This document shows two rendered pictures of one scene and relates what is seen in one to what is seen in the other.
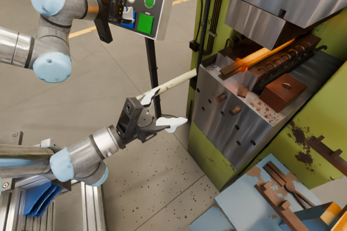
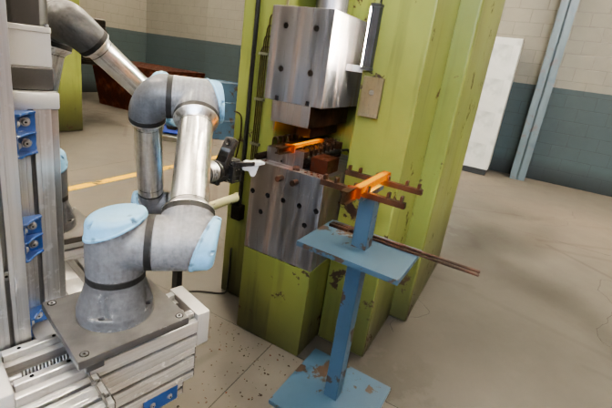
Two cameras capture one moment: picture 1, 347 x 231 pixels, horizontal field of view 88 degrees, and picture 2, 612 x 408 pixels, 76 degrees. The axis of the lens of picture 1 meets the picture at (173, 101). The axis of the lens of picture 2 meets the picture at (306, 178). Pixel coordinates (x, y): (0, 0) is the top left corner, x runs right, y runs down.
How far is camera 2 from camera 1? 1.18 m
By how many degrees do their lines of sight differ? 41
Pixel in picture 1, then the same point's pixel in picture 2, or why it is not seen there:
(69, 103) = not seen: outside the picture
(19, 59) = not seen: hidden behind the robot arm
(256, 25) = (294, 114)
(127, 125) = (228, 154)
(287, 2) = (308, 96)
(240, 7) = (281, 106)
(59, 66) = not seen: hidden behind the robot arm
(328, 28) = (345, 137)
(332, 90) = (353, 156)
